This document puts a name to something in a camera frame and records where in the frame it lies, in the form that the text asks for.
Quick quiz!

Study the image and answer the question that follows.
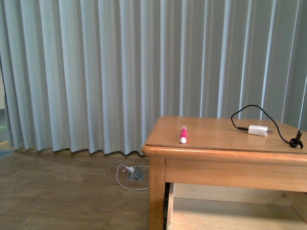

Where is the pink marker white cap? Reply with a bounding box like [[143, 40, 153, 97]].
[[179, 126, 187, 144]]

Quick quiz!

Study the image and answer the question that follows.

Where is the wooden drawer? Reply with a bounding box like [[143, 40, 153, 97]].
[[164, 183, 307, 230]]

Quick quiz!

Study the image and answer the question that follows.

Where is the grey floor outlet box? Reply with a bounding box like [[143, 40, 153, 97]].
[[128, 167, 143, 181]]

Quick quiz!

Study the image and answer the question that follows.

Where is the wooden nightstand cabinet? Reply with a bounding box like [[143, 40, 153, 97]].
[[142, 116, 307, 230]]

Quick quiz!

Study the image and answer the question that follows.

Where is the grey pleated curtain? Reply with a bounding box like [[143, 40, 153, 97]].
[[0, 0, 307, 154]]

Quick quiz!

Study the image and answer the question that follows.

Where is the white USB charger block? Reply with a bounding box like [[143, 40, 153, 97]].
[[248, 125, 273, 137]]

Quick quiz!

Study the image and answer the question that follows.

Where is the grey floor mat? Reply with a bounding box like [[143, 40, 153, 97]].
[[0, 149, 15, 158]]

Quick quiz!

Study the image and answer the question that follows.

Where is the white charger cable on floor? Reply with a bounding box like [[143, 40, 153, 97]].
[[116, 164, 150, 191]]

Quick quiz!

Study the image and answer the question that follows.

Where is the black USB cable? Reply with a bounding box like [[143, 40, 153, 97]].
[[231, 104, 305, 149]]

